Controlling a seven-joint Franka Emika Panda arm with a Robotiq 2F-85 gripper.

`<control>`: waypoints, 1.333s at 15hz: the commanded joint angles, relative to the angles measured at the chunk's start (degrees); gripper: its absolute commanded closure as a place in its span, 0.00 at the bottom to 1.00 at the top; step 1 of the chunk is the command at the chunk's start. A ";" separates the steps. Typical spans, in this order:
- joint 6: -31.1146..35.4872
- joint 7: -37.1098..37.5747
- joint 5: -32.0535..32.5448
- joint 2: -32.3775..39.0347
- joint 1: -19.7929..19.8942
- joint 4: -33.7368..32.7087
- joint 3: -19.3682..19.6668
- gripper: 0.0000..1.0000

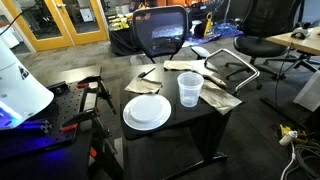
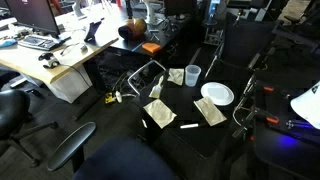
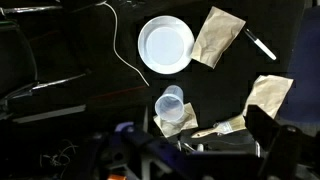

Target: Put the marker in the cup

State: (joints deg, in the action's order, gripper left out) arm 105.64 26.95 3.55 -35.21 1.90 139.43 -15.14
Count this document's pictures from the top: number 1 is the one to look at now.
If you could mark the clear plastic cup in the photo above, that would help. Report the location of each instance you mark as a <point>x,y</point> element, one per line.
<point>190,85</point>

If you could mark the wooden handled brush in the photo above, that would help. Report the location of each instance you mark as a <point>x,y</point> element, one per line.
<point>216,80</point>

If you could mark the black clamp upper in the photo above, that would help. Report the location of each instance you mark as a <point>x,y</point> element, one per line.
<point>93,84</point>

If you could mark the black mesh office chair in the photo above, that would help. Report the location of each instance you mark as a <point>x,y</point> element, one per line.
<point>161,31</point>

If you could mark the brown paper bag right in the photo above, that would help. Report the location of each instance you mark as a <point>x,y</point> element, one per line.
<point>218,98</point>

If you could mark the white plate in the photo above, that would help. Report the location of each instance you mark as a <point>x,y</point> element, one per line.
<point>147,112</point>

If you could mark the black cloth covered table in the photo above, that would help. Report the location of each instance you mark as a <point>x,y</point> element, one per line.
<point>123,42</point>

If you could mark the yellow framed glass door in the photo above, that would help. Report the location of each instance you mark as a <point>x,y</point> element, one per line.
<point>52,24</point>

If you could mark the black clamp lower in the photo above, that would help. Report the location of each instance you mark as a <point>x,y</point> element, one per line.
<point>89,114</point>

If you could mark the brown paper bag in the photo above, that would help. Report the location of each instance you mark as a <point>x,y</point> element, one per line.
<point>193,65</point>
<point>218,98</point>
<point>143,86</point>

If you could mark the wooden desk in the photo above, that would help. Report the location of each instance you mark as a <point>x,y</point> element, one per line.
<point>309,45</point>

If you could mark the black office chair right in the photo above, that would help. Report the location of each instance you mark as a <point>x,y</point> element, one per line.
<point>263,19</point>

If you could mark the black perforated breadboard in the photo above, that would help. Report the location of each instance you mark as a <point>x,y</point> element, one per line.
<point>43,131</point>

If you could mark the yellow wet floor sign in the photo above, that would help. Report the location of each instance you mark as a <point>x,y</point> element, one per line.
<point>209,31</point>

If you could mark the yellow power strip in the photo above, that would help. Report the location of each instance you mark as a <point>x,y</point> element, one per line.
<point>301,139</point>

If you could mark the black clamp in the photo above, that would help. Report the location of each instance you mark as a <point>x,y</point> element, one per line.
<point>93,84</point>
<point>89,114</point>

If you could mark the white power plug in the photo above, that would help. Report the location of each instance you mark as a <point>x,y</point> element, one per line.
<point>288,137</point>

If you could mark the brown paper bag back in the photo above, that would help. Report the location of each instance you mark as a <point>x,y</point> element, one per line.
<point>193,65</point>

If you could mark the brown paper bag left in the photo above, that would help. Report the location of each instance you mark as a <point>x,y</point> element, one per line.
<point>143,86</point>

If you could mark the black marker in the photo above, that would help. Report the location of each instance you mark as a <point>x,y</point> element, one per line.
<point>143,74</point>

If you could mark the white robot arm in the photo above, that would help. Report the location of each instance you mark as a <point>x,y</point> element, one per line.
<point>21,94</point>

